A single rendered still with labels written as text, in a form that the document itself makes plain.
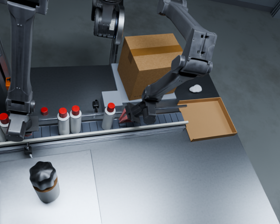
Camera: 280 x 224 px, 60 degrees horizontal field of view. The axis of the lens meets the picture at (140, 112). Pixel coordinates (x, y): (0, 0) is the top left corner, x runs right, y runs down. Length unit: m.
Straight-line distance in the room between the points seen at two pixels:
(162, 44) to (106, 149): 0.65
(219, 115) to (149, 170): 0.61
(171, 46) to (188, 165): 0.65
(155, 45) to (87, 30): 1.79
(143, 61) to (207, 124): 0.57
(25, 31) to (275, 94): 3.11
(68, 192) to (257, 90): 2.66
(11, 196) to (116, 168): 0.47
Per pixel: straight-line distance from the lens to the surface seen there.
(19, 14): 0.69
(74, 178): 1.17
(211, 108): 1.62
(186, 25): 0.84
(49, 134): 1.26
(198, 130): 1.49
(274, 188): 2.75
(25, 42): 0.73
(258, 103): 3.20
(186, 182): 1.33
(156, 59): 1.30
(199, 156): 1.42
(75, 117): 1.11
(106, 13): 1.29
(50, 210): 1.15
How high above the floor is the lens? 2.01
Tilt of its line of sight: 56 degrees down
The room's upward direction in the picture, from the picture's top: 24 degrees clockwise
